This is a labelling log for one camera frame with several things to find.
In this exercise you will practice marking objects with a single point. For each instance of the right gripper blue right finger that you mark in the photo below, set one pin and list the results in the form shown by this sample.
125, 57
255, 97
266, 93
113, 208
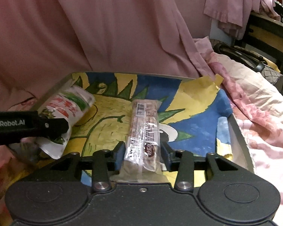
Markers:
168, 156

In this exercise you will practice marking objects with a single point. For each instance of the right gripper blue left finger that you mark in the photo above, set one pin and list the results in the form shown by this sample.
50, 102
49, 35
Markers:
118, 155

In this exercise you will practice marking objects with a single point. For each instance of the pink white nougat bar pack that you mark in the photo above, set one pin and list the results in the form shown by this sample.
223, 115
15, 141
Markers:
141, 162

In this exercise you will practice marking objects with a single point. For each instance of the green white vegetable snack pouch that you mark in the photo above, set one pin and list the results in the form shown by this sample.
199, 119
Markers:
71, 105

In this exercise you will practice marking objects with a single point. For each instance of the painted cardboard box tray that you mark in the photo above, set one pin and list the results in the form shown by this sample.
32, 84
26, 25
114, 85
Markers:
194, 115

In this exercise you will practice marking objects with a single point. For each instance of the pink draped curtain sheet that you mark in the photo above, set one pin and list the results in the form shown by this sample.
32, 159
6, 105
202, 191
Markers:
42, 41

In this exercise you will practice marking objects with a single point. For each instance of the floral pink bedsheet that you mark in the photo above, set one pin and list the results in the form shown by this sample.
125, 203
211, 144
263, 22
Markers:
36, 189

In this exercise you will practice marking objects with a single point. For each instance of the black handbag beside bed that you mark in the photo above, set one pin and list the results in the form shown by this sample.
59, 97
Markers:
252, 60

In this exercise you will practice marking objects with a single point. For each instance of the dark wooden desk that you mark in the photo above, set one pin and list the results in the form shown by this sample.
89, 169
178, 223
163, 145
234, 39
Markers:
266, 35

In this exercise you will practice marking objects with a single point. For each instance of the hanging pink cloth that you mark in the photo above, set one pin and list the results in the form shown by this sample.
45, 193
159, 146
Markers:
233, 15

